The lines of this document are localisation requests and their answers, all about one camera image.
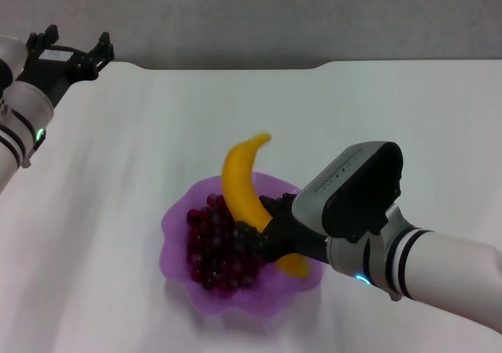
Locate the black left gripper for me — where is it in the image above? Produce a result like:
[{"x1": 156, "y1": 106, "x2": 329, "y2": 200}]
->
[{"x1": 15, "y1": 24, "x2": 116, "y2": 109}]

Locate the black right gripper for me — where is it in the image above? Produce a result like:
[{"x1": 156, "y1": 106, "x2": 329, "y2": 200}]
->
[{"x1": 234, "y1": 193, "x2": 329, "y2": 264}]

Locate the yellow banana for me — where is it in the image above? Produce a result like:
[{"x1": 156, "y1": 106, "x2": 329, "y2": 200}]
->
[{"x1": 220, "y1": 132, "x2": 313, "y2": 279}]

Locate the dark red grape bunch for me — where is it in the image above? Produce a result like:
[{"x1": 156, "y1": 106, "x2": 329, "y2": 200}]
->
[{"x1": 184, "y1": 193, "x2": 276, "y2": 296}]

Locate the purple scalloped plastic bowl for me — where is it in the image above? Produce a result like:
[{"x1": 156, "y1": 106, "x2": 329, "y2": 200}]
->
[{"x1": 159, "y1": 171, "x2": 329, "y2": 317}]

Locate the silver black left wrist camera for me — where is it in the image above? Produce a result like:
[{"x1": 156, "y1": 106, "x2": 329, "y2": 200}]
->
[{"x1": 0, "y1": 35, "x2": 27, "y2": 93}]

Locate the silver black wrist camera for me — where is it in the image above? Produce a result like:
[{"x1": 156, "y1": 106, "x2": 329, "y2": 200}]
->
[
  {"x1": 0, "y1": 35, "x2": 27, "y2": 93},
  {"x1": 291, "y1": 140, "x2": 405, "y2": 245}
]

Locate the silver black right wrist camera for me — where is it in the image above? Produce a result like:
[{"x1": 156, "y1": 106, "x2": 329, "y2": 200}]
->
[{"x1": 291, "y1": 140, "x2": 405, "y2": 245}]

